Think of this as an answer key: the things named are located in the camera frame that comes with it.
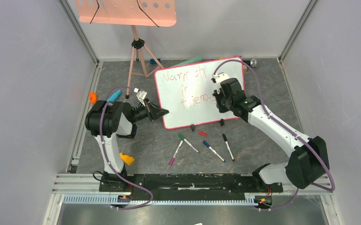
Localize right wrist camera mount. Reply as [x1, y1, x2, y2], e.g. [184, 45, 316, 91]
[211, 73, 230, 93]

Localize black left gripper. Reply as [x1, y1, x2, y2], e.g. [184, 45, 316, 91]
[130, 98, 168, 123]

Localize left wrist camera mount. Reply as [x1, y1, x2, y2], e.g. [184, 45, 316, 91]
[133, 88, 147, 106]

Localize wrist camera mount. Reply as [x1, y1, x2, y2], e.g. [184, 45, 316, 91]
[133, 88, 147, 106]
[211, 73, 230, 93]

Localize black whiteboard marker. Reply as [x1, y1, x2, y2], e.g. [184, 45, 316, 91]
[222, 134, 235, 162]

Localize green whiteboard marker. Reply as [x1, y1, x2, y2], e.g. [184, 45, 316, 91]
[178, 134, 199, 153]

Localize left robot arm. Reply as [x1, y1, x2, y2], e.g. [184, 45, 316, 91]
[85, 98, 169, 191]

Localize blue whiteboard marker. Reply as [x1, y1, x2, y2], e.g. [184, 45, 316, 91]
[203, 140, 226, 163]

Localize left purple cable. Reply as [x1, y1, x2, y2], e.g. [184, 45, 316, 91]
[99, 86, 154, 211]

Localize purple whiteboard marker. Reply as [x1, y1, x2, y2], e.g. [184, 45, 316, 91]
[169, 140, 184, 165]

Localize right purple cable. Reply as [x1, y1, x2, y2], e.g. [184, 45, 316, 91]
[212, 59, 336, 212]

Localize orange toy block at wall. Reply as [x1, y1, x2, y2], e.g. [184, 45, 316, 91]
[88, 92, 97, 104]

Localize mint green cylinder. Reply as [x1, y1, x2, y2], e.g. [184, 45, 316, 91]
[172, 56, 203, 68]

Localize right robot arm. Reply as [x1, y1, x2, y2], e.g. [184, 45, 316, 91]
[212, 74, 329, 191]

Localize purple cable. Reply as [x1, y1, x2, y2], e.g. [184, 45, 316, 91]
[99, 86, 154, 211]
[212, 59, 336, 212]

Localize pink music stand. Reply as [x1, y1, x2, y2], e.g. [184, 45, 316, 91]
[75, 0, 177, 86]

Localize pink framed whiteboard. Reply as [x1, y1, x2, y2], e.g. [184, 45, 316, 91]
[154, 57, 245, 129]

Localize orange stair toy block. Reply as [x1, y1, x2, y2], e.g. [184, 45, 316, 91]
[120, 153, 135, 165]

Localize black microphone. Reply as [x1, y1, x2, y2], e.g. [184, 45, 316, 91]
[243, 59, 257, 68]

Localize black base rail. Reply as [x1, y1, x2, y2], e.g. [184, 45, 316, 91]
[99, 172, 283, 201]

